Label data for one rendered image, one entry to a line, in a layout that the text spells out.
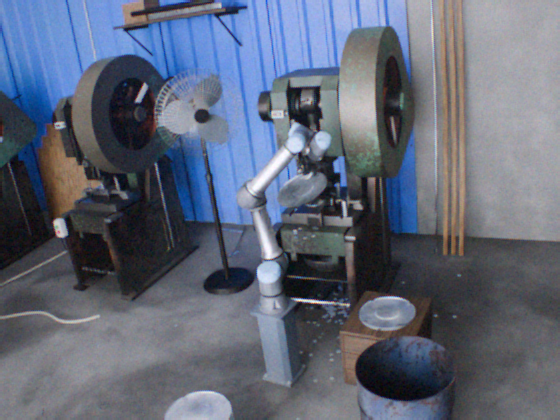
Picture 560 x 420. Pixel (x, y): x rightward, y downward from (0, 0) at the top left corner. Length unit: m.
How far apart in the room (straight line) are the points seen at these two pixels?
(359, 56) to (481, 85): 1.58
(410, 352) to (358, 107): 1.15
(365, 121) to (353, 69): 0.26
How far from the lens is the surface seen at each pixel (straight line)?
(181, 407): 2.39
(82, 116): 3.49
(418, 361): 2.45
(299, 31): 4.20
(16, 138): 5.24
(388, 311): 2.76
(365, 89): 2.52
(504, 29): 3.94
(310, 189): 2.85
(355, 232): 2.97
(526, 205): 4.24
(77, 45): 5.52
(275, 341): 2.76
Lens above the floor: 1.89
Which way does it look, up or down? 22 degrees down
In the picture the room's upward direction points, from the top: 8 degrees counter-clockwise
